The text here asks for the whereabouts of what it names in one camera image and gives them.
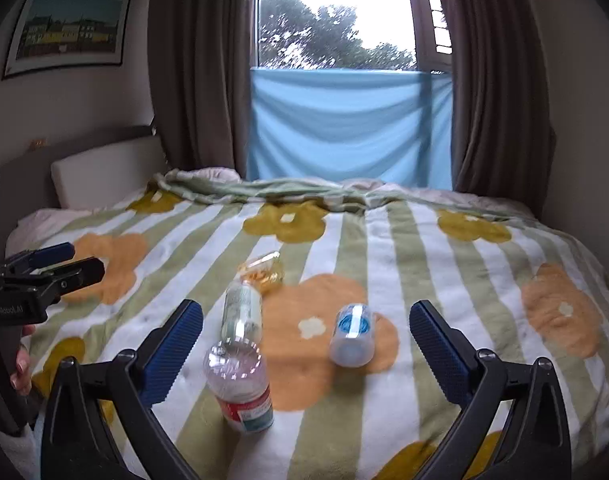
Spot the brown curtain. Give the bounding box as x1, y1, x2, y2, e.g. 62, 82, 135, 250
148, 0, 260, 181
401, 0, 557, 206

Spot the clear bottle with green label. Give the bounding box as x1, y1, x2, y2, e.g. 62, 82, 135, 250
221, 280, 264, 347

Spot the clear bottle with red label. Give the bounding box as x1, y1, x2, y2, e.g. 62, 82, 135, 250
204, 340, 275, 434

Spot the framed wall picture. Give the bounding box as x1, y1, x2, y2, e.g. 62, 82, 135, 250
2, 0, 132, 81

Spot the window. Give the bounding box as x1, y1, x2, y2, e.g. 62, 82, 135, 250
257, 0, 452, 73

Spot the white headboard cushion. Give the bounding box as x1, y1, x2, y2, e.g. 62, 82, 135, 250
51, 136, 170, 210

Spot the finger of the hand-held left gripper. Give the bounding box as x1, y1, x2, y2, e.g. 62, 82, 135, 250
4, 242, 76, 276
0, 257, 106, 311

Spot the flower striped blanket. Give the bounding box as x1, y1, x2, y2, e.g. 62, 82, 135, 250
14, 169, 609, 480

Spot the light blue cloth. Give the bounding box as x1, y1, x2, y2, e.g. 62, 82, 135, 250
247, 66, 455, 192

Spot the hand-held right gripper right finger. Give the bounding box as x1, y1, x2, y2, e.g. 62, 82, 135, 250
409, 300, 572, 480

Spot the clear bottle blue label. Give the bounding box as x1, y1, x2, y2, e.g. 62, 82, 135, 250
329, 303, 375, 367

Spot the person's left hand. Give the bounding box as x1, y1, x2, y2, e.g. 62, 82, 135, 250
0, 324, 37, 397

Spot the white pillow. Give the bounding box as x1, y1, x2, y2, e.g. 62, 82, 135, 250
7, 207, 92, 246

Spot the clear yellow plastic container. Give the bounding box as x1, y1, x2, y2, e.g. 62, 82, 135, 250
238, 251, 285, 295

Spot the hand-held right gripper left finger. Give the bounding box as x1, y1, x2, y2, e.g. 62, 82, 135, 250
40, 299, 205, 480

